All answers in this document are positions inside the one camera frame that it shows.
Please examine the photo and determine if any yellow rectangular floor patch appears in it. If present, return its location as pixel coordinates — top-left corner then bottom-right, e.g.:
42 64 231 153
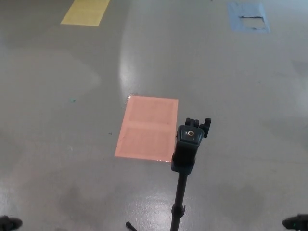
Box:
60 0 111 27

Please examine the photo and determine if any black tripod phone stand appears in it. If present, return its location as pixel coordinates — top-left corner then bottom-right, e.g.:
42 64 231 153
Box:
125 117 212 231

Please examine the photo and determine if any pink rectangular floor patch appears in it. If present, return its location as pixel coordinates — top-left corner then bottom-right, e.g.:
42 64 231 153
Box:
114 95 180 163

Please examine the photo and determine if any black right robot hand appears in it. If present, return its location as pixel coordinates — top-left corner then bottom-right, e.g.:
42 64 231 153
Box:
282 214 308 231

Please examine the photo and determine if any torn blue floor patch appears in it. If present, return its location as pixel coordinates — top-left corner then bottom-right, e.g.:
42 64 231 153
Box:
227 2 271 33

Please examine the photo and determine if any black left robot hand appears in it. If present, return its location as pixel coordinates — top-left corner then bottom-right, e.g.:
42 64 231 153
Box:
0 215 23 231

